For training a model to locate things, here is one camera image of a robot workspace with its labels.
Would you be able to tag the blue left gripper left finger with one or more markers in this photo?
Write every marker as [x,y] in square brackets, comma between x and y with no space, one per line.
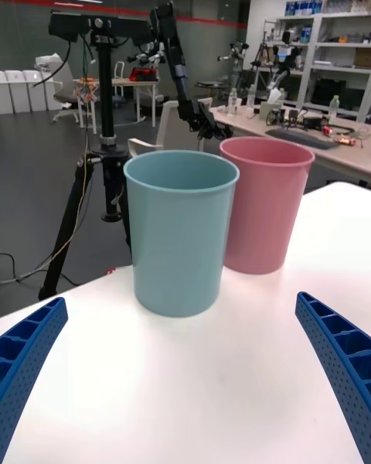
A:
[27,359]

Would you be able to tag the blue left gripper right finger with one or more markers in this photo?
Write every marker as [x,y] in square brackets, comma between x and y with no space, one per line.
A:
[344,359]

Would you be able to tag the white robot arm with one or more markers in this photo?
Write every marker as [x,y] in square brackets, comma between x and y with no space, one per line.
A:
[152,56]

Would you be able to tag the pink plastic bin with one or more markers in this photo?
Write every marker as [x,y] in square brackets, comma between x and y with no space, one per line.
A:
[266,209]

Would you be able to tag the pale blue plastic bin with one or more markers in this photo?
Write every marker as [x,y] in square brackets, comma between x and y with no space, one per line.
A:
[178,236]

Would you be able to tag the long pale desk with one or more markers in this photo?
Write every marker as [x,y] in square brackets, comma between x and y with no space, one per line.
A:
[348,156]

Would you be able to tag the black keyboard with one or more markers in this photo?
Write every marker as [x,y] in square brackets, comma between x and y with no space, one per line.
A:
[301,138]

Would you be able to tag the green-capped plastic bottle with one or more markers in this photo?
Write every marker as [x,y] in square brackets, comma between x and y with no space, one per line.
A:
[334,110]

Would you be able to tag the tissue box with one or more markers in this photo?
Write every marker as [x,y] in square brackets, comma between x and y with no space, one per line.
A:
[270,108]

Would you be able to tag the row of white cabinets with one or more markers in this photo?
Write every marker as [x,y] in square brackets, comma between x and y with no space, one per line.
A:
[23,91]

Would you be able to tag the grey office chair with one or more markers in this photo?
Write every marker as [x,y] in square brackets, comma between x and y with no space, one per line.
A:
[63,93]

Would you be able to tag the black tripod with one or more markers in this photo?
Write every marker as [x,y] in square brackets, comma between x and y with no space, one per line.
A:
[106,96]

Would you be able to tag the white armchair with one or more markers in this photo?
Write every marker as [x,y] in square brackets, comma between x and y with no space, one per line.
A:
[174,127]

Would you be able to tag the clear plastic bottle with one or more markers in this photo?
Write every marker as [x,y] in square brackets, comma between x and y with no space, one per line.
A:
[251,96]
[232,102]

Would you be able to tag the white shelving unit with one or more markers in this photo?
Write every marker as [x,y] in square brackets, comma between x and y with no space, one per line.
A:
[336,69]

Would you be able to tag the white side table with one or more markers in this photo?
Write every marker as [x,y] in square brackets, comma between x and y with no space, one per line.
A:
[127,82]

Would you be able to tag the black and white humanoid robot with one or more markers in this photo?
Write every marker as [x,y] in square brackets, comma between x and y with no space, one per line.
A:
[288,54]

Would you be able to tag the black tripod crossbar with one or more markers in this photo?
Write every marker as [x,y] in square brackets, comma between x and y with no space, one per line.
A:
[100,23]

